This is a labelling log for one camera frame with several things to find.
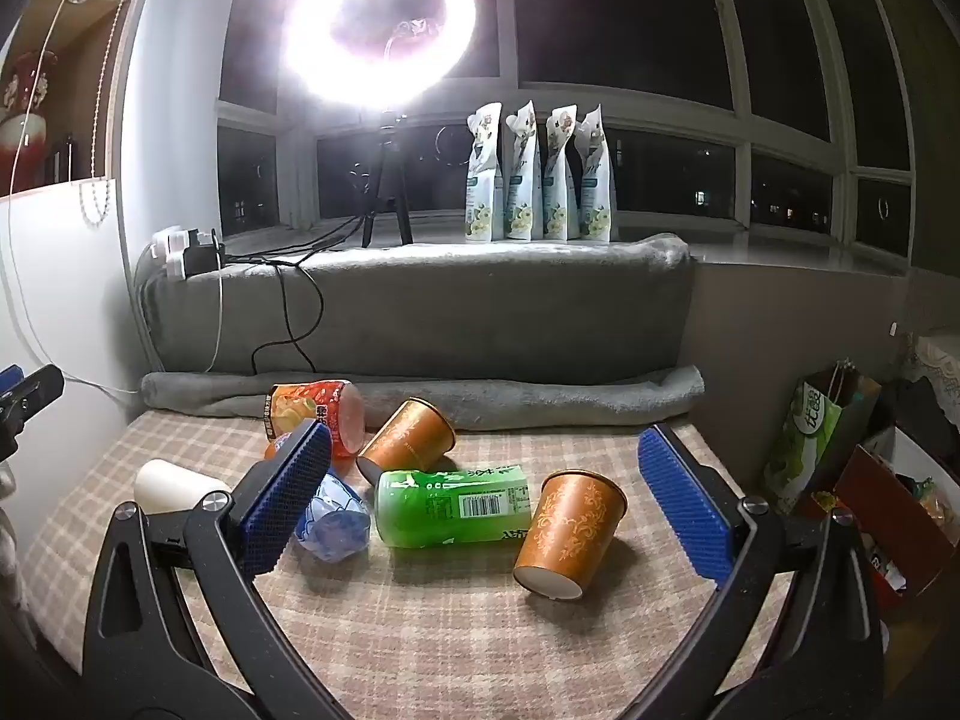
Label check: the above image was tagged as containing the red cardboard box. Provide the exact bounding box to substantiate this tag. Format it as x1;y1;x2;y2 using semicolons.
799;426;960;620

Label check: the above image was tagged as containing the rolled grey blanket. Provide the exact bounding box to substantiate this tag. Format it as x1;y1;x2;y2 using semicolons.
141;364;706;436

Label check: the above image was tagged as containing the green plastic bottle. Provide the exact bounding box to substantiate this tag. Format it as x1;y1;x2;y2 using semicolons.
373;463;533;550

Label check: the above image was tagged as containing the white power strip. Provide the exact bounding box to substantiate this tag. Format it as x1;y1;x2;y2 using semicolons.
150;225;207;280

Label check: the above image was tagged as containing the black cable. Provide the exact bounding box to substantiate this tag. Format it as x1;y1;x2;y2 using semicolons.
217;216;362;376

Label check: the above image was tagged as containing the dark cloth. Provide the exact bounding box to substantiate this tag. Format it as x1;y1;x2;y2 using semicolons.
876;375;960;452

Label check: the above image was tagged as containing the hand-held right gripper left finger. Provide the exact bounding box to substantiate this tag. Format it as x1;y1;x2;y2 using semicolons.
81;418;353;720

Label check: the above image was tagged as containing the orange patterned paper cup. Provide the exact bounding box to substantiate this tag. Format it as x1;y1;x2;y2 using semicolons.
513;469;628;602
356;398;457;482

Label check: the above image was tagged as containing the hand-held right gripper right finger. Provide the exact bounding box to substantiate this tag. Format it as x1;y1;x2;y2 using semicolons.
600;424;887;720

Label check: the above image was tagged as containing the black power adapter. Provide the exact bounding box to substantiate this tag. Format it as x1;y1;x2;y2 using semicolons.
184;232;226;275

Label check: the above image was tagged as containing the white paper cup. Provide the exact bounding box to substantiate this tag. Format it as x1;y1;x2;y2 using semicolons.
133;459;230;518

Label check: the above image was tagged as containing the red vase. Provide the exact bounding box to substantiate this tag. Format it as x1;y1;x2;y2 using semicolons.
0;51;61;197

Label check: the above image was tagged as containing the crumpled blue plastic cup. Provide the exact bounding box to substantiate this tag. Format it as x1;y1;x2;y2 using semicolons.
264;431;372;563

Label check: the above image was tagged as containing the black tripod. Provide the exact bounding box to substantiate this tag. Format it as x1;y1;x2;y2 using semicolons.
360;109;415;248

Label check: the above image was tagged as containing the thin white cable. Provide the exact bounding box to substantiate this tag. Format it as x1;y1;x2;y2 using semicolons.
0;0;145;400

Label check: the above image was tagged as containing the white standing pouch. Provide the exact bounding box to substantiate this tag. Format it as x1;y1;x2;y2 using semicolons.
574;106;617;243
504;103;542;242
465;106;505;243
541;105;580;242

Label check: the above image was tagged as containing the orange snack canister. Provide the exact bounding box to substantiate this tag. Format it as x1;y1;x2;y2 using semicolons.
262;380;366;460

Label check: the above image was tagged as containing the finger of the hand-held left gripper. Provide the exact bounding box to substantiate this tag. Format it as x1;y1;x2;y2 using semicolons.
0;364;65;466

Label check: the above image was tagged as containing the plaid blanket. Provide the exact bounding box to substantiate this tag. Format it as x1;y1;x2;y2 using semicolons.
19;412;796;700

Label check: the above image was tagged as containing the green paper bag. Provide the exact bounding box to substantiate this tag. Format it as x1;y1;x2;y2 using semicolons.
763;367;883;515

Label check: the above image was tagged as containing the wooden shelf cabinet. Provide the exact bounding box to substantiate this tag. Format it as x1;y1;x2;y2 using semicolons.
0;0;145;200

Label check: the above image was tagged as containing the white bead cord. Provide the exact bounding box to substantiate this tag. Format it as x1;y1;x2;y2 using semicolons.
77;0;145;227

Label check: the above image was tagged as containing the ring light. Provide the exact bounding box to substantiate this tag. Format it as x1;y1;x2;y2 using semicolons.
281;0;497;112

